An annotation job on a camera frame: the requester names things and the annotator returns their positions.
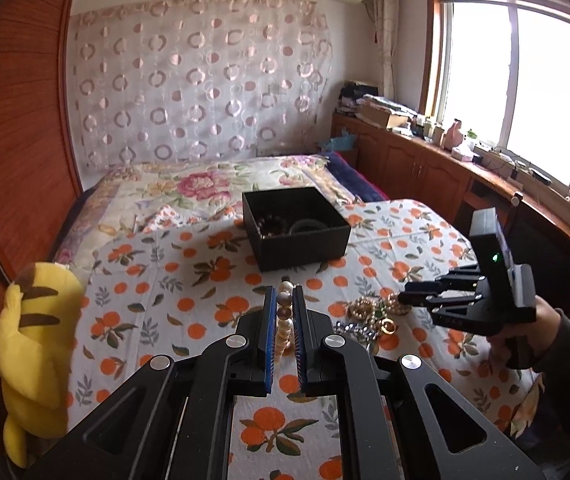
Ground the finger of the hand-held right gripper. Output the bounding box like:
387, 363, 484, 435
397, 265, 488, 306
427, 294, 506, 337

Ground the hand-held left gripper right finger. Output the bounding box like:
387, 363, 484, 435
292, 284, 548, 480

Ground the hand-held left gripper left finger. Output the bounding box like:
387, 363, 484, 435
25, 285, 278, 480

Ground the small pearl bracelet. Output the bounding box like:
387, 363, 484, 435
385, 295, 412, 317

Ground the large pearl bead bracelet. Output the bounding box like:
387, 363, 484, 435
276, 280, 296, 356

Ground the black jewelry box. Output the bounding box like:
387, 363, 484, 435
241, 186, 352, 273

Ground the brown wooden bead bracelet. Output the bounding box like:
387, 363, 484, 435
257, 214, 288, 238

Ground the person's right hand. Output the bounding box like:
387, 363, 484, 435
487, 294, 563, 373

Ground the orange print tablecloth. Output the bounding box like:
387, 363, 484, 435
65, 199, 540, 480

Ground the purple blanket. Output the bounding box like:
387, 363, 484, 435
325, 150, 391, 203

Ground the pink figurine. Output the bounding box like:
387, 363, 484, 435
442, 117, 466, 150

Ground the row of small bottles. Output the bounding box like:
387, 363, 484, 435
412, 115, 446, 141

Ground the blue plastic bag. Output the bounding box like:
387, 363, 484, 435
317, 127, 358, 152

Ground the pile of papers and boxes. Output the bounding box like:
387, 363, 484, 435
337, 80, 416, 131

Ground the floral bedspread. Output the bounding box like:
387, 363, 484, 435
55, 154, 366, 266

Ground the yellow plush toy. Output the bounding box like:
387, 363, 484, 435
0, 261, 86, 468

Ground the patterned window curtain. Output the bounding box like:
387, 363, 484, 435
371, 0, 401, 98

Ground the circle pattern sheer cloth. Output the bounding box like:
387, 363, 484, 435
68, 0, 333, 171

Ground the gold chain bracelet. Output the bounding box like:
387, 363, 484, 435
346, 296, 378, 322

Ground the wooden frame window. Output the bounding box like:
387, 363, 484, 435
420, 0, 570, 216

